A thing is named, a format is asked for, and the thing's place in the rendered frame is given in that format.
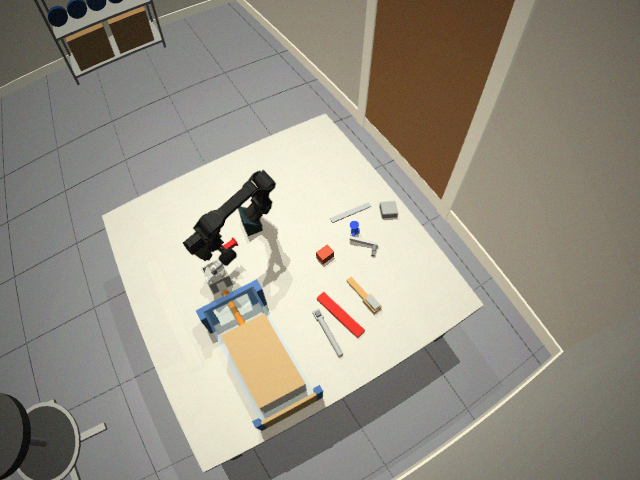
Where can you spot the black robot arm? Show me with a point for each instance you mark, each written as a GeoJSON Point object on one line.
{"type": "Point", "coordinates": [212, 222]}

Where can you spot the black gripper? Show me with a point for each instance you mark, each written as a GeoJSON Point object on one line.
{"type": "Point", "coordinates": [227, 255]}

